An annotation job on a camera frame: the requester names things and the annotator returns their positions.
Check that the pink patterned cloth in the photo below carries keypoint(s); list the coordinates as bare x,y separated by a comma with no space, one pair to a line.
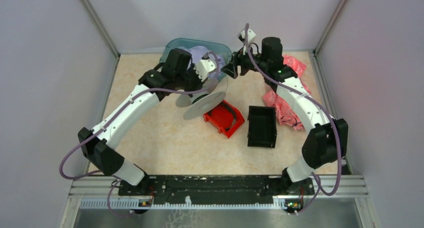
283,112

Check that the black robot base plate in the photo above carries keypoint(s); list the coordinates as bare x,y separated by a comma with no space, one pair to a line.
216,190

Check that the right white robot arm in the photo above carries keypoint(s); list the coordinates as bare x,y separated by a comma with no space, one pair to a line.
326,141

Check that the grey plastic cable spool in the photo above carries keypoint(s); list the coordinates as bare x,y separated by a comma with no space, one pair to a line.
201,103

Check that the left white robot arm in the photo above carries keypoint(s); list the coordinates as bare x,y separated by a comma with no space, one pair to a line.
178,74

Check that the black plastic bin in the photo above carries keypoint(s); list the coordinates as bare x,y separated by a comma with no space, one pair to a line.
262,127

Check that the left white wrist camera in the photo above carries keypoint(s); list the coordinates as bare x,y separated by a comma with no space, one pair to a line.
203,68

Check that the teal plastic basin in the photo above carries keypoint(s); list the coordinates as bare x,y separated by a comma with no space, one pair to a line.
217,48

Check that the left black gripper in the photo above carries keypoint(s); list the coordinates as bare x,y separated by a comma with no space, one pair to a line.
199,83

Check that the purple cloth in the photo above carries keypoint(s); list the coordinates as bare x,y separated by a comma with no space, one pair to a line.
197,53

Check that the grey slotted cable duct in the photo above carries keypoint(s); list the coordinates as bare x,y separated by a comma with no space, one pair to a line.
138,204

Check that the red plastic bin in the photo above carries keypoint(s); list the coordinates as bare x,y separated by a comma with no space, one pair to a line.
226,118

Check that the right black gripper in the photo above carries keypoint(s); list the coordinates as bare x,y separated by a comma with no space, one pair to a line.
238,59

